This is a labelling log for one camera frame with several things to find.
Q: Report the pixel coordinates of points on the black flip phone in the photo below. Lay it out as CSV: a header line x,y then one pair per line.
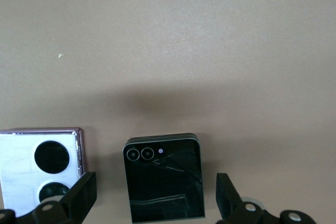
x,y
162,182

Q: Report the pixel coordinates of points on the lilac flip phone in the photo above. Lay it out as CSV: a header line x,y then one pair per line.
x,y
21,161

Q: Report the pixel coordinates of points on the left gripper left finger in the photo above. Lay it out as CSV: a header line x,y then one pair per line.
x,y
78,197

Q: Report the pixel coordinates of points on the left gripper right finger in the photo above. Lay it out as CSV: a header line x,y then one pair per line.
x,y
227,197

